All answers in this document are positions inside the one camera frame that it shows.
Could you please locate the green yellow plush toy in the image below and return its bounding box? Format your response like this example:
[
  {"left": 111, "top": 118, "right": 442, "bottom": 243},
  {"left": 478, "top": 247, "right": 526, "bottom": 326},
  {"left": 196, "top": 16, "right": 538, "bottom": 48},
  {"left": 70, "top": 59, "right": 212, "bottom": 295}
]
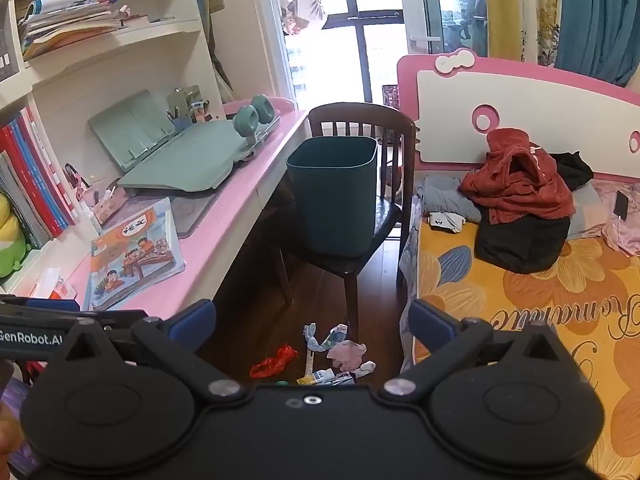
[{"left": 0, "top": 192, "right": 28, "bottom": 278}]

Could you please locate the pink desk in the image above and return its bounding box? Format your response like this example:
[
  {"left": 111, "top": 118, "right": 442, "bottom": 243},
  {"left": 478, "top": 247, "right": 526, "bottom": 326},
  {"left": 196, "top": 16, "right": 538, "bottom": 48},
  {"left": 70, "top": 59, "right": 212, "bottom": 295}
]
[{"left": 30, "top": 97, "right": 313, "bottom": 318}]

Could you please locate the pink blanket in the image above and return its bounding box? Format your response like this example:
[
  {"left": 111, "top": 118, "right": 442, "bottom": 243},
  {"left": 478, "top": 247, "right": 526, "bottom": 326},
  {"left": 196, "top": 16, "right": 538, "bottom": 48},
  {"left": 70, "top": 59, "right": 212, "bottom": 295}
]
[{"left": 570, "top": 180, "right": 640, "bottom": 258}]

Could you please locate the red corduroy jacket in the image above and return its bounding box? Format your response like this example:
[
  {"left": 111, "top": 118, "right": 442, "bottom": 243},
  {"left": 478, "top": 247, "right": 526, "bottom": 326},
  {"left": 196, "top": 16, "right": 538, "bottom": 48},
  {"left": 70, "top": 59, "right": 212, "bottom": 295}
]
[{"left": 459, "top": 127, "right": 576, "bottom": 226}]

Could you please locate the small black cloth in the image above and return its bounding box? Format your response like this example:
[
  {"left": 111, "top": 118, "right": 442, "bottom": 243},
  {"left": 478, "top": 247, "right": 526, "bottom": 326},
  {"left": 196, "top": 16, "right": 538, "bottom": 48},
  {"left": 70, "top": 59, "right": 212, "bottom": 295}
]
[{"left": 550, "top": 151, "right": 595, "bottom": 191}]

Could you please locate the dark wooden chair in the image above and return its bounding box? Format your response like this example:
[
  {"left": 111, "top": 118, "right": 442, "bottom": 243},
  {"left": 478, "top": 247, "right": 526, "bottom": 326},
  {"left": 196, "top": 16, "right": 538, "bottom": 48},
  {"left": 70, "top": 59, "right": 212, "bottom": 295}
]
[{"left": 272, "top": 102, "right": 418, "bottom": 341}]

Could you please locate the white printed cloth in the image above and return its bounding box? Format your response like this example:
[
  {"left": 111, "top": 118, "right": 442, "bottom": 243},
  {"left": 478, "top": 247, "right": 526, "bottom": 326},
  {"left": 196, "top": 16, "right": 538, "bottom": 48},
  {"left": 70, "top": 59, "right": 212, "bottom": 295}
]
[{"left": 429, "top": 211, "right": 466, "bottom": 233}]

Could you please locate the row of red blue books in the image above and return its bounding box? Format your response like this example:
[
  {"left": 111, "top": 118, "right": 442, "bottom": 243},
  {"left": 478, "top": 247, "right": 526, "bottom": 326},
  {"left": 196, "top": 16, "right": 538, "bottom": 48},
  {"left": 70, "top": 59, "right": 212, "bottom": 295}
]
[{"left": 0, "top": 107, "right": 76, "bottom": 251}]

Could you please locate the cream bookshelf hutch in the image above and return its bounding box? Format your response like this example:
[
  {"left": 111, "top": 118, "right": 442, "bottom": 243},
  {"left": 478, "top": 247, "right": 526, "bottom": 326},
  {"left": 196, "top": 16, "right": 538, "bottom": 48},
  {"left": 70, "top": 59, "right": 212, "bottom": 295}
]
[{"left": 0, "top": 0, "right": 226, "bottom": 291}]

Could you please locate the person's left hand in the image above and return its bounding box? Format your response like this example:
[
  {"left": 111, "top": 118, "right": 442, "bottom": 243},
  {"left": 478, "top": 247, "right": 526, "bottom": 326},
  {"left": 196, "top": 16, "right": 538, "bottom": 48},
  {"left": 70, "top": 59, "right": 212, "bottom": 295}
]
[{"left": 0, "top": 397, "right": 23, "bottom": 466}]

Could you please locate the orange floral bed sheet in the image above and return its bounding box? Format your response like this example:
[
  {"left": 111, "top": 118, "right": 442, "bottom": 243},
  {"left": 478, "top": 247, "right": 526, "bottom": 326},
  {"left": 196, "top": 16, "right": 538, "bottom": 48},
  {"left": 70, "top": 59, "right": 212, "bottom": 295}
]
[{"left": 400, "top": 180, "right": 640, "bottom": 480}]

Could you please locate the grey cloth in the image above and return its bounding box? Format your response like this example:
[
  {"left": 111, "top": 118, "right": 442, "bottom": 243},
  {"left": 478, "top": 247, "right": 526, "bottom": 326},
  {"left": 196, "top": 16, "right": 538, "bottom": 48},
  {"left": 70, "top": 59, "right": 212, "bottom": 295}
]
[{"left": 417, "top": 175, "right": 483, "bottom": 223}]

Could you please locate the pink pen tray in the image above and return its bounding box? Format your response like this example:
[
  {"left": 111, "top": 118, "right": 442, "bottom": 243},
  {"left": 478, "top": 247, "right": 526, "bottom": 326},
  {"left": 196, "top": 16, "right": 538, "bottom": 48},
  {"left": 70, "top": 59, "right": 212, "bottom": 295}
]
[{"left": 90, "top": 185, "right": 129, "bottom": 226}]

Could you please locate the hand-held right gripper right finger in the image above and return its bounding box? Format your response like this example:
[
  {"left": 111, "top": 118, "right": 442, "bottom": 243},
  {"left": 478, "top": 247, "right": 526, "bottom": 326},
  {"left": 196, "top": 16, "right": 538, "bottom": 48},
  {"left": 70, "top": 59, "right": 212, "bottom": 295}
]
[{"left": 377, "top": 299, "right": 576, "bottom": 403}]

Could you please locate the green desk organiser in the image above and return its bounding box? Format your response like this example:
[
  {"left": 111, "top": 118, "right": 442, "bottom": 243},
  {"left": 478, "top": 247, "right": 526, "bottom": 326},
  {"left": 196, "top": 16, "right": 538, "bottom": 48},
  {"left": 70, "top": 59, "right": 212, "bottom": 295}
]
[{"left": 167, "top": 85, "right": 202, "bottom": 120}]

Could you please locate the red plastic bag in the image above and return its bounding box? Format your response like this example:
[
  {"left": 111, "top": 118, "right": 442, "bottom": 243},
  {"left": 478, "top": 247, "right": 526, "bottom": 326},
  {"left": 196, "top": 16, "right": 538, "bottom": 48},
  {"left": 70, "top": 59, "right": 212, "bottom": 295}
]
[{"left": 249, "top": 344, "right": 298, "bottom": 379}]

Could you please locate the grey desk mat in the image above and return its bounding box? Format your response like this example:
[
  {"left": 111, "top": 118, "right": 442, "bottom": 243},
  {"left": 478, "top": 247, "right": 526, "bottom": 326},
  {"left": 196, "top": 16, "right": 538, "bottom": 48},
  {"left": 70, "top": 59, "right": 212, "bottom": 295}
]
[{"left": 170, "top": 189, "right": 222, "bottom": 239}]

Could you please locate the yellow printed curtain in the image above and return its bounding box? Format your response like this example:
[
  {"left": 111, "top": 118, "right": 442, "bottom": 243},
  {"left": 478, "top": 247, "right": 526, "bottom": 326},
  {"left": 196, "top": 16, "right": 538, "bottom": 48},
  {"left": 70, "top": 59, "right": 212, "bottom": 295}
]
[{"left": 482, "top": 0, "right": 561, "bottom": 68}]

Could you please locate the beige blue curtain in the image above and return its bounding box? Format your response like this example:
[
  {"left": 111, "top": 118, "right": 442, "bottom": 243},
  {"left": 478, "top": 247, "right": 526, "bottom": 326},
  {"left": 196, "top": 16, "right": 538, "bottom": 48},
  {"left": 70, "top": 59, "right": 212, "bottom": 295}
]
[{"left": 187, "top": 0, "right": 236, "bottom": 103}]

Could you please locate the white framed glass door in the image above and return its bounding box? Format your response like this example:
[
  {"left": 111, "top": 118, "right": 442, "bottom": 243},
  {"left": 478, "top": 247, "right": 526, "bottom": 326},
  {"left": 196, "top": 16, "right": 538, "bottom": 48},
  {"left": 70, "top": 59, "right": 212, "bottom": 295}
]
[{"left": 400, "top": 0, "right": 488, "bottom": 58}]

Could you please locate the illustrated orange textbook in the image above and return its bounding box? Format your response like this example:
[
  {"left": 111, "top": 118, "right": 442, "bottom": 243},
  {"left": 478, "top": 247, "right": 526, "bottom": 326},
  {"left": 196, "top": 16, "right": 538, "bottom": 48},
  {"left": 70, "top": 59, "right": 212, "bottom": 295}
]
[{"left": 90, "top": 197, "right": 186, "bottom": 311}]

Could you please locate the acrylic figure stand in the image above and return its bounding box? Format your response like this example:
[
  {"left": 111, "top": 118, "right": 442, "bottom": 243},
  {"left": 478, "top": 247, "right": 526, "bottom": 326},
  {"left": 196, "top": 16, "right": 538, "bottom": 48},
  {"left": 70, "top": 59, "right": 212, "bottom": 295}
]
[{"left": 65, "top": 162, "right": 93, "bottom": 203}]

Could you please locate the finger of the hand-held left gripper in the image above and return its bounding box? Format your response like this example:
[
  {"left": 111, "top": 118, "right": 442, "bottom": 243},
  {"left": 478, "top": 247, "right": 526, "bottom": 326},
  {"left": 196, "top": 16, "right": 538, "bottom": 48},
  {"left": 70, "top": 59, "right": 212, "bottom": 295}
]
[{"left": 0, "top": 294, "right": 81, "bottom": 314}]

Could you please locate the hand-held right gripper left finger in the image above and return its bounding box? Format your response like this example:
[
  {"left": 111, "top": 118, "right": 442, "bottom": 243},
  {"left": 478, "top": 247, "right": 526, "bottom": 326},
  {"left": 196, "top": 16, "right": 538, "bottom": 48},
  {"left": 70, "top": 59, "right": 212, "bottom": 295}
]
[{"left": 50, "top": 299, "right": 251, "bottom": 403}]

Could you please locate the black padded garment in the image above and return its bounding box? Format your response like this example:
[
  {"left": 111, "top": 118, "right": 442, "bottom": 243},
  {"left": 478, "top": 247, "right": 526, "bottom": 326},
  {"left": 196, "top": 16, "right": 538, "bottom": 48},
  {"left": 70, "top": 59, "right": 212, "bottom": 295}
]
[{"left": 474, "top": 205, "right": 571, "bottom": 275}]

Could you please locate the yellow white tube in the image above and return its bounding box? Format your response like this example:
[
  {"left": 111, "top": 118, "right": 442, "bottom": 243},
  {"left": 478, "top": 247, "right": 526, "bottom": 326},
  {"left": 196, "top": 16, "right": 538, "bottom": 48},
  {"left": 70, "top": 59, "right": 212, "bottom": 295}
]
[{"left": 296, "top": 367, "right": 336, "bottom": 386}]

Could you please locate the pink net cloth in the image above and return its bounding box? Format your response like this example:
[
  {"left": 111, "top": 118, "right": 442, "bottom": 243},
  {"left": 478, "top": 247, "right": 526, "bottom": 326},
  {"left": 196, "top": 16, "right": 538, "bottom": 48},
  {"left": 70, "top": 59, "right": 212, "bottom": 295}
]
[{"left": 327, "top": 340, "right": 367, "bottom": 372}]

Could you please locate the dark teal plastic bin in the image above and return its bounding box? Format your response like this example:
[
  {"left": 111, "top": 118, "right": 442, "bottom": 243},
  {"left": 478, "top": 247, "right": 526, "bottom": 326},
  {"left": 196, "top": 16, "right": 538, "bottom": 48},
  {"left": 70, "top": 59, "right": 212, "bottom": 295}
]
[{"left": 286, "top": 136, "right": 378, "bottom": 257}]

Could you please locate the green book stand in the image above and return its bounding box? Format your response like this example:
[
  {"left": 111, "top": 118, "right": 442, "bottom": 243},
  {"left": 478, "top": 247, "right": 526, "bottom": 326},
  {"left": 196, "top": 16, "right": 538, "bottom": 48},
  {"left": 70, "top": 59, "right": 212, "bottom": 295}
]
[{"left": 89, "top": 90, "right": 176, "bottom": 173}]

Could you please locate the green tilting desk board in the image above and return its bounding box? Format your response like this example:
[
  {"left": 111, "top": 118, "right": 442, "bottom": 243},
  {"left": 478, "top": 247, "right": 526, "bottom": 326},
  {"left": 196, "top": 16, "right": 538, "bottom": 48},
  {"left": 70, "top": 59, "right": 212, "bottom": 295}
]
[{"left": 117, "top": 120, "right": 281, "bottom": 193}]

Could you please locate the black framed window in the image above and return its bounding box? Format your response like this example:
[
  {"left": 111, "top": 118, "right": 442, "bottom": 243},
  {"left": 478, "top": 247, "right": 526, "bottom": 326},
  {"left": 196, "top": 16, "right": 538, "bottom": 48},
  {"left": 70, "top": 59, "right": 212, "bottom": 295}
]
[{"left": 285, "top": 0, "right": 406, "bottom": 106}]

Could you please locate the pile of books and papers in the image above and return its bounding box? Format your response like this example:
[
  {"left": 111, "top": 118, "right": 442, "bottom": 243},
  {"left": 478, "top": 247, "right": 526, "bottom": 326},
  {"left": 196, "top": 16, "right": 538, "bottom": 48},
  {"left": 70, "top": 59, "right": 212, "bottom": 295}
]
[{"left": 17, "top": 0, "right": 151, "bottom": 61}]

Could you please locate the pink white bed headboard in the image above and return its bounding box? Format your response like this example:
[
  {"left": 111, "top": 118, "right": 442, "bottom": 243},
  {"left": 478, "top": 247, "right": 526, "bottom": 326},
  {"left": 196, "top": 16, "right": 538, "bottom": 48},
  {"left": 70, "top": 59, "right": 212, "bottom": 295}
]
[{"left": 396, "top": 49, "right": 640, "bottom": 181}]

